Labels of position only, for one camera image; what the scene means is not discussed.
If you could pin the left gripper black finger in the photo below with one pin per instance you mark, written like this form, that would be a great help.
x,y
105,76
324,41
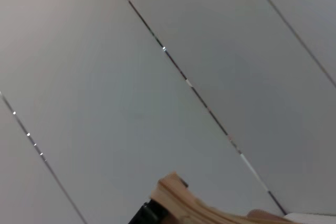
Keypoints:
x,y
147,213

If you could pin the khaki canvas food bag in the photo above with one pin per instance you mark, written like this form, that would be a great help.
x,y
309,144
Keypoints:
x,y
178,203

